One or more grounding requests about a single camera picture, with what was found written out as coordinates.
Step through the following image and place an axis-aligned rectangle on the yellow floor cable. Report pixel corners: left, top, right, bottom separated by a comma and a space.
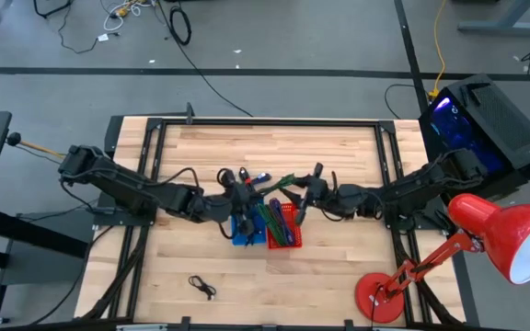
427, 0, 451, 100

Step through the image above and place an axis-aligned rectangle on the silver metal bracket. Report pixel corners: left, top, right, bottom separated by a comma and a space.
115, 324, 169, 331

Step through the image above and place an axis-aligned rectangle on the white cable tangle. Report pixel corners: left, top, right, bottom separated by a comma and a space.
102, 0, 156, 33

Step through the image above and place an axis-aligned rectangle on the black tower power cable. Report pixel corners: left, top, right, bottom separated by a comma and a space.
383, 83, 432, 120

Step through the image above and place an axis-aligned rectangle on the black computer tower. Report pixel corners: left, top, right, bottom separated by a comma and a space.
417, 73, 530, 197

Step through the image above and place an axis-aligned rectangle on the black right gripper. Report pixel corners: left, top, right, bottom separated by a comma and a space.
285, 162, 340, 227

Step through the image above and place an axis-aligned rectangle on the grey desk leg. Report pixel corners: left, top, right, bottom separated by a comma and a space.
456, 0, 530, 36

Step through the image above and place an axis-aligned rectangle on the red plastic basket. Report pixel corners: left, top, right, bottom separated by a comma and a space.
266, 201, 304, 251

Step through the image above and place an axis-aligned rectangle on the red desk lamp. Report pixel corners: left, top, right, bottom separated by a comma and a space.
353, 192, 530, 325

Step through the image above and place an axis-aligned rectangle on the wooden stick with black knob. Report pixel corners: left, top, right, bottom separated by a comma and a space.
6, 131, 67, 160

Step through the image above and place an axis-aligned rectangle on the black cable bundle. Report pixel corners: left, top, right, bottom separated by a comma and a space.
391, 229, 455, 325
80, 224, 152, 322

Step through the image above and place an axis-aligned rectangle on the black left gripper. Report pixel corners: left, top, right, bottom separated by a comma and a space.
226, 183, 266, 240

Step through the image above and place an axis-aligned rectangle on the blue plastic basket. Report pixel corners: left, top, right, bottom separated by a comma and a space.
230, 198, 269, 247

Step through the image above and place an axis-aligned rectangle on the blue purple braided USB cable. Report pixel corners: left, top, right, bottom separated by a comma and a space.
268, 197, 296, 246

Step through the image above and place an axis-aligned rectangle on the thin black floor cable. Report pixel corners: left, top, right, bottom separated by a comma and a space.
32, 0, 126, 55

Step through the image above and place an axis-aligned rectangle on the black aluminium rig frame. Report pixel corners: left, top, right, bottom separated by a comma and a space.
75, 114, 481, 331

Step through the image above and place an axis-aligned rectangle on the long black floor cable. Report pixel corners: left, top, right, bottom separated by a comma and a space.
154, 0, 254, 118

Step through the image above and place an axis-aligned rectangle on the black USB cable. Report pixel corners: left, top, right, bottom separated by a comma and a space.
240, 227, 266, 248
188, 274, 218, 302

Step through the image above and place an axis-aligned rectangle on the coiled black floor cable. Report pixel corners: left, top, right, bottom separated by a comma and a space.
168, 5, 192, 46

